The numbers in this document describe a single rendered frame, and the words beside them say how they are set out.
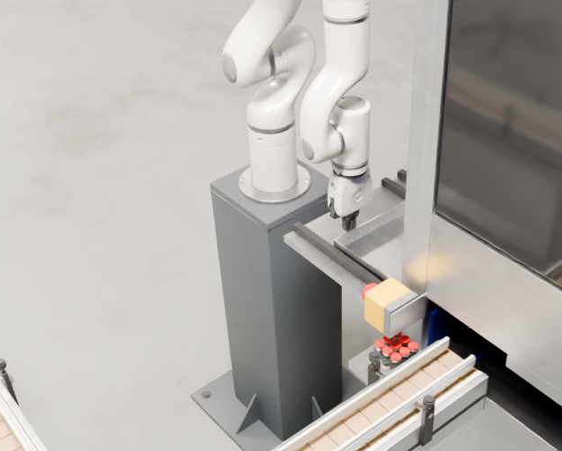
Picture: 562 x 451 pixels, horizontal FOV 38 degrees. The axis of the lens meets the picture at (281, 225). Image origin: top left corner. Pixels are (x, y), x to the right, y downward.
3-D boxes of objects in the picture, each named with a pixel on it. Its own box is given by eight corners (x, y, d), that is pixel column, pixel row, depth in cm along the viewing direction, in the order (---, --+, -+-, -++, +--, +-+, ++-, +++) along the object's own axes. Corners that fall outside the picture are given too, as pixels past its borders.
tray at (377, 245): (526, 275, 179) (528, 262, 177) (444, 330, 167) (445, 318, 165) (413, 207, 201) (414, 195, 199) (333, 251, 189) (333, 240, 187)
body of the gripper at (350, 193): (343, 180, 175) (343, 222, 182) (378, 162, 180) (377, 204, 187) (320, 165, 180) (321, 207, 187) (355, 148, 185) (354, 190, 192)
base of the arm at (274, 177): (224, 182, 217) (217, 121, 206) (279, 156, 226) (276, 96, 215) (268, 214, 205) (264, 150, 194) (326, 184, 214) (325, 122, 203)
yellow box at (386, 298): (416, 322, 158) (418, 294, 154) (388, 339, 155) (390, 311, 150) (388, 302, 163) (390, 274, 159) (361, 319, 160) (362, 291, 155)
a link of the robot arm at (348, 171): (346, 172, 174) (346, 183, 176) (377, 157, 178) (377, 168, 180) (320, 156, 179) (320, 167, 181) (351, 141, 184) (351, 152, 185)
